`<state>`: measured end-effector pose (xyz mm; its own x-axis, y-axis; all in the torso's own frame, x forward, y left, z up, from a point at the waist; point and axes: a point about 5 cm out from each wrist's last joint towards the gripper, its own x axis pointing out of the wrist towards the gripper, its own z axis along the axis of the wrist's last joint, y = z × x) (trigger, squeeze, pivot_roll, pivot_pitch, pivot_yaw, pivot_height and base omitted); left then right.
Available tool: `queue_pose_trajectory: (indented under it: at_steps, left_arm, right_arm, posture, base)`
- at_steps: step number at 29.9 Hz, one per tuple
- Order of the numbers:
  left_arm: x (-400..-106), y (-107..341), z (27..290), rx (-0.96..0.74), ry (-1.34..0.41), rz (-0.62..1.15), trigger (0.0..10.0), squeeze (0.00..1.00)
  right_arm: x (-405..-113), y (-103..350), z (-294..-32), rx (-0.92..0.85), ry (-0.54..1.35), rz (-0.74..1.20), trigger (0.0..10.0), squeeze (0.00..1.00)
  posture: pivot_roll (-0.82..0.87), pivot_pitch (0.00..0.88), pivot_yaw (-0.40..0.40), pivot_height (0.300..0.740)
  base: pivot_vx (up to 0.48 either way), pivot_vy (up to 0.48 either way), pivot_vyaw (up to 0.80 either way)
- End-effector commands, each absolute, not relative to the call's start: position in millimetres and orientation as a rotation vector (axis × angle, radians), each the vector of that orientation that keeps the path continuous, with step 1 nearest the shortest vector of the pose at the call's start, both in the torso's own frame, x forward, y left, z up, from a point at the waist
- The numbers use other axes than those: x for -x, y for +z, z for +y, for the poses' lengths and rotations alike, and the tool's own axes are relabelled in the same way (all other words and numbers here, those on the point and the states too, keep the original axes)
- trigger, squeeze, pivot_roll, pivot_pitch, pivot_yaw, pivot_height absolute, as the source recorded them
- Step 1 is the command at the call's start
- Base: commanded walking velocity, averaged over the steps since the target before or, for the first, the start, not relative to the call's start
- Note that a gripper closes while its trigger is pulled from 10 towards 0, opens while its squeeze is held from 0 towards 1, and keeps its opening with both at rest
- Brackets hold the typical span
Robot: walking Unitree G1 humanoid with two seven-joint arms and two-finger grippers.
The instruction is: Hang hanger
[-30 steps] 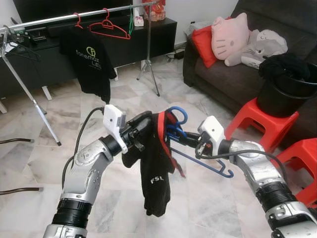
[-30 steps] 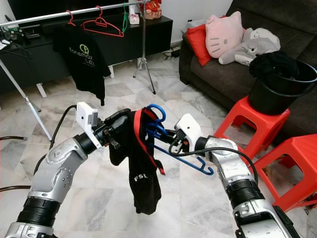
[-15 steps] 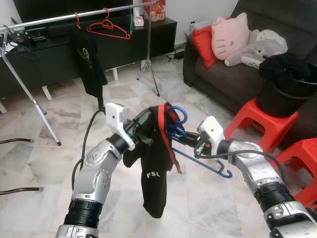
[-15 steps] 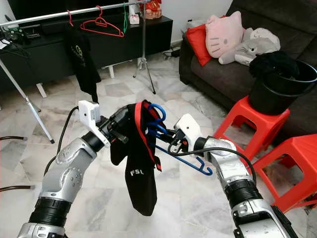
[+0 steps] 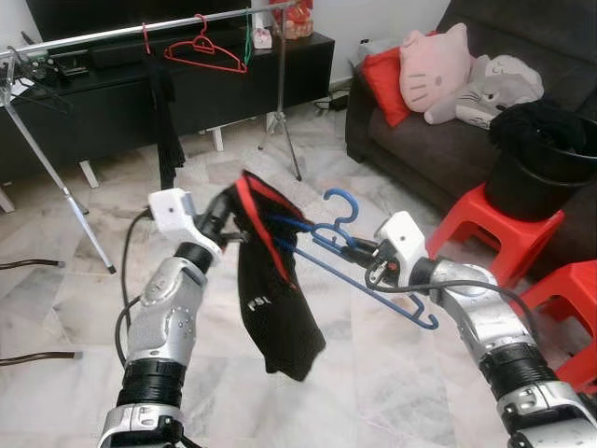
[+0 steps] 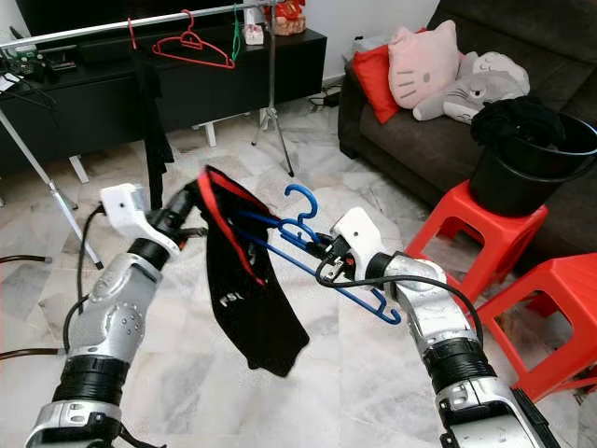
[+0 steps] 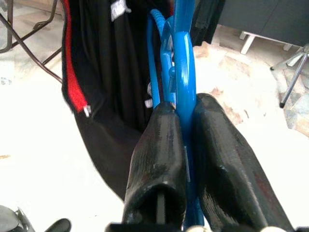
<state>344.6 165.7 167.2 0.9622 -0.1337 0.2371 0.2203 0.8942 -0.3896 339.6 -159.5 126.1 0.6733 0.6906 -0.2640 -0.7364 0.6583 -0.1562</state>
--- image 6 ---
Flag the green plastic hanger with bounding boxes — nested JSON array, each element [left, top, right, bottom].
[[229, 7, 243, 63]]

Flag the red cushion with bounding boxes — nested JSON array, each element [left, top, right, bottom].
[[350, 42, 404, 124]]

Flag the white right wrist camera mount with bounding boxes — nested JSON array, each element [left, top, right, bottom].
[[331, 207, 385, 281]]

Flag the black shirt green logo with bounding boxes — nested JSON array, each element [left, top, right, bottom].
[[133, 47, 176, 188]]

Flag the red fortune figurine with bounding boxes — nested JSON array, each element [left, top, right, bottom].
[[271, 0, 307, 36]]

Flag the pink cat face pillow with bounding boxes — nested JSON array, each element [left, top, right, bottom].
[[387, 21, 463, 110]]

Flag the red plastic stool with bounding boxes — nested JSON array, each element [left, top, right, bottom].
[[476, 252, 597, 402], [406, 179, 549, 300]]

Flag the black knit garment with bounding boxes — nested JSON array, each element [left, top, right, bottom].
[[471, 96, 570, 150]]

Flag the black television console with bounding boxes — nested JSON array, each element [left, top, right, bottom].
[[0, 28, 327, 178]]

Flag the dark grey fabric sofa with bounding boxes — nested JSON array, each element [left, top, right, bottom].
[[339, 0, 597, 262]]

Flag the black shirt red trim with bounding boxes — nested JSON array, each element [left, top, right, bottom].
[[199, 165, 311, 378]]

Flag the black plastic bucket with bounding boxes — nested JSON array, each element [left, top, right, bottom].
[[469, 114, 597, 217]]

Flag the green electronics boards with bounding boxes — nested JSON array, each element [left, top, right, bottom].
[[5, 45, 48, 76]]

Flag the grey wide-eyed plush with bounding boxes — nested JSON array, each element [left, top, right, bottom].
[[412, 70, 531, 124]]

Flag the blue plastic hanger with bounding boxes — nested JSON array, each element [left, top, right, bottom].
[[238, 183, 402, 326]]

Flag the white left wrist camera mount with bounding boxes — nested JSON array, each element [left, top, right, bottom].
[[98, 183, 158, 255]]

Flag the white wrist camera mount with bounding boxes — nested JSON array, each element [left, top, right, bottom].
[[331, 207, 385, 281], [98, 183, 158, 255]]

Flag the silver metal clothes rack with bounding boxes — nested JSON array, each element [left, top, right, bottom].
[[0, 0, 295, 270]]

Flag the grey sleeping plush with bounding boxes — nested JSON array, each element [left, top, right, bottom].
[[459, 51, 528, 87]]

